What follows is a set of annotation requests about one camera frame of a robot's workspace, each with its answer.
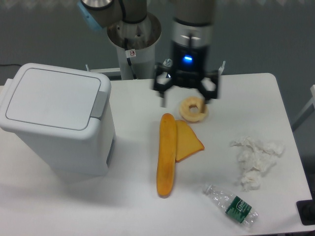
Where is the crumpled white tissue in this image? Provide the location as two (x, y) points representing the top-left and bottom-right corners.
(230, 136), (285, 192)

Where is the clear plastic water bottle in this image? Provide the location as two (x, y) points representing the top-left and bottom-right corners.
(203, 184), (258, 228)

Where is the orange toast slice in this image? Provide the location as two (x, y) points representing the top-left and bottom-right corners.
(175, 120), (205, 162)

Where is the black pedestal cable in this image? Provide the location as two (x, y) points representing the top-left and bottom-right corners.
(124, 38), (137, 80)

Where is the white frame bracket right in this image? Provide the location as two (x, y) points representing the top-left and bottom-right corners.
(218, 60), (226, 76)

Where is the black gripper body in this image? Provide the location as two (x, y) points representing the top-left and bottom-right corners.
(170, 42), (208, 89)

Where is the pale glazed donut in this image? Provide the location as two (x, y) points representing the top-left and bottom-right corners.
(179, 96), (208, 123)

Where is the white furniture leg right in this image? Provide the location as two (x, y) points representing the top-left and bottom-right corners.
(291, 85), (315, 132)

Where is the white trash can lid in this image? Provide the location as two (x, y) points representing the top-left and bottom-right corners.
(6, 68), (101, 130)

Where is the long orange baguette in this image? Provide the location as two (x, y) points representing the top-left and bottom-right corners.
(156, 113), (177, 197)

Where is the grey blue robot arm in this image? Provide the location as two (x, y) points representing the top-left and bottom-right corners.
(81, 0), (219, 112)

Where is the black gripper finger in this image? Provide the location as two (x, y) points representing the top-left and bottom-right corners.
(199, 70), (221, 113)
(153, 62), (174, 108)

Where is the black device at table edge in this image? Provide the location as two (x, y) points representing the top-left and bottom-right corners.
(296, 200), (315, 226)

